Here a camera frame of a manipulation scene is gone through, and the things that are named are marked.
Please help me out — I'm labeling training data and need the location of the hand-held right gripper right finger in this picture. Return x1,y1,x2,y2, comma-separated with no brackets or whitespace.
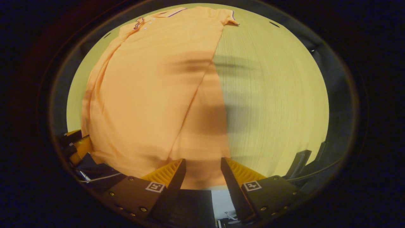
220,157,305,223

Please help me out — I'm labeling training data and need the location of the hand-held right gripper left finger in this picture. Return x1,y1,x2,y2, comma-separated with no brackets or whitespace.
101,158,187,224

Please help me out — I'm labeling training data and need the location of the orange polo T-shirt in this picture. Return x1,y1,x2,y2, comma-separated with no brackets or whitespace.
81,6,240,190

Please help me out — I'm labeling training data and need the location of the dark blue cloth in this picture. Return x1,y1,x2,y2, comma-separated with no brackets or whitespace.
74,154,128,191

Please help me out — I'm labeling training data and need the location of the thin white cable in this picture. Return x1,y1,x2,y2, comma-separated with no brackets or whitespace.
78,173,122,183

